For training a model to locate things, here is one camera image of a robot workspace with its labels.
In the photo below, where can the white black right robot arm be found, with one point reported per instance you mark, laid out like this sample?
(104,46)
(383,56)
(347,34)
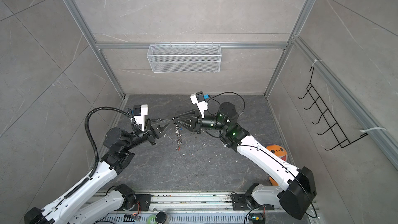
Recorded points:
(296,188)

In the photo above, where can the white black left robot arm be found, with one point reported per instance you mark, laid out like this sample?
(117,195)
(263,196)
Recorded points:
(71,207)

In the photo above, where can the white wire mesh basket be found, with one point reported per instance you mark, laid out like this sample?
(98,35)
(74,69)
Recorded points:
(188,58)

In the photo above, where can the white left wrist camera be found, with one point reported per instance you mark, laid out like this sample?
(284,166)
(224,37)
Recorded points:
(139,113)

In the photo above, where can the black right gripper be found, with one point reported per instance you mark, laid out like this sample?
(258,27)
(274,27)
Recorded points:
(197,123)

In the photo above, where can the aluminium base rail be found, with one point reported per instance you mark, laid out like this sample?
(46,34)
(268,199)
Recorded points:
(201,208)

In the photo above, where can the black wire hook rack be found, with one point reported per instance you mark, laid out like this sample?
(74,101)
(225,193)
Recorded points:
(326,116)

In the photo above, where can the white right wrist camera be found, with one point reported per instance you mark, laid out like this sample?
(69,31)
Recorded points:
(199,99)

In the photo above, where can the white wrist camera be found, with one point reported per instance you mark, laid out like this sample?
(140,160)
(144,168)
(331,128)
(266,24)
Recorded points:
(199,99)
(139,113)

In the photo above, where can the orange round toy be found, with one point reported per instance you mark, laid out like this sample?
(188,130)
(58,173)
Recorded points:
(278,151)

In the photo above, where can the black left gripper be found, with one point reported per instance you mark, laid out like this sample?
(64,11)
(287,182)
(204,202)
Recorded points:
(156,131)

